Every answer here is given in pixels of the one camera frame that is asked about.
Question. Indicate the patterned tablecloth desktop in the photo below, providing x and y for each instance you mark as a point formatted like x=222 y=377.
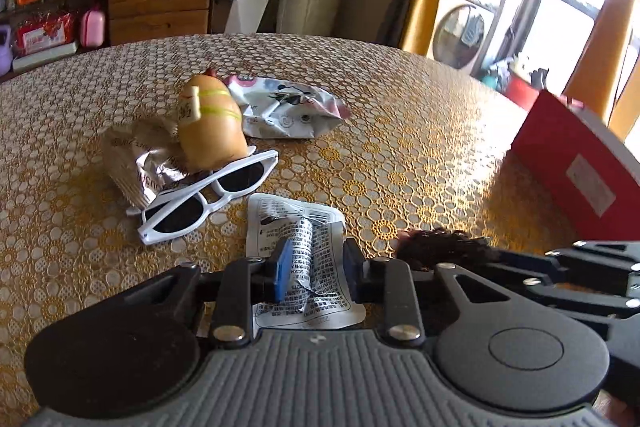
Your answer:
x=425 y=117

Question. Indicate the crumpled silver wrapper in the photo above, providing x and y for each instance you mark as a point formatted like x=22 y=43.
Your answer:
x=140 y=157

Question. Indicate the red bucket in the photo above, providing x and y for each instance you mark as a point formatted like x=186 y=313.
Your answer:
x=522 y=92

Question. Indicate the yellow potato toy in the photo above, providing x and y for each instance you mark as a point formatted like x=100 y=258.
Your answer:
x=210 y=127

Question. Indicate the yellow giraffe figure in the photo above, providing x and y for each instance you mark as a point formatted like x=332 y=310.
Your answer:
x=605 y=32

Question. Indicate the purple kettlebell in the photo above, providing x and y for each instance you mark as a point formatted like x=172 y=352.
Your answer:
x=5 y=52

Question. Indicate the flat white box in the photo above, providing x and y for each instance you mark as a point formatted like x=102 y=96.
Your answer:
x=45 y=57

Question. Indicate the dark fuzzy skull plush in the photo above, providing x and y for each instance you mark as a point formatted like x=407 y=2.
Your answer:
x=440 y=247

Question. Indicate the pink mini suitcase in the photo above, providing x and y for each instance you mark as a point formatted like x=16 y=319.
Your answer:
x=92 y=27

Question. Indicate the white frame sunglasses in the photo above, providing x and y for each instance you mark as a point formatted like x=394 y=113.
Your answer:
x=172 y=219

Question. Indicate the red cardboard shoe box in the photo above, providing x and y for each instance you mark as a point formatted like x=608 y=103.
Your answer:
x=560 y=142

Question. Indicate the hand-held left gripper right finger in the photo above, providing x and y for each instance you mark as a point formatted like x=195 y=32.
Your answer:
x=355 y=272

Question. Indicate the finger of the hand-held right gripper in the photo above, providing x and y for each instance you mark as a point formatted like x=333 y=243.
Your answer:
x=600 y=304
x=590 y=262

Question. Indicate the white planter pot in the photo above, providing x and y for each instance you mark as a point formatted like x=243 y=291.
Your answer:
x=247 y=12

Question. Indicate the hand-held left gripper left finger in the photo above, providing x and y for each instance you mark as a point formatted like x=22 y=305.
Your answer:
x=282 y=272

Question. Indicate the red gift box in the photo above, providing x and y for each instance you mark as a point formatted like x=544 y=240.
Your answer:
x=45 y=32

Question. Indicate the wooden tv cabinet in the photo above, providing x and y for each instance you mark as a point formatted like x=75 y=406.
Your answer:
x=160 y=12

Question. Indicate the white washing machine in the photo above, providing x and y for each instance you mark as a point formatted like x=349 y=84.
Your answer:
x=465 y=27

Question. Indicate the white text-printed paper packet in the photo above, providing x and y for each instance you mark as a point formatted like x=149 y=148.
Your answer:
x=325 y=247

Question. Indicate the white printed snack packet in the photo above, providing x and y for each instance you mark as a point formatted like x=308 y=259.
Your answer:
x=280 y=112

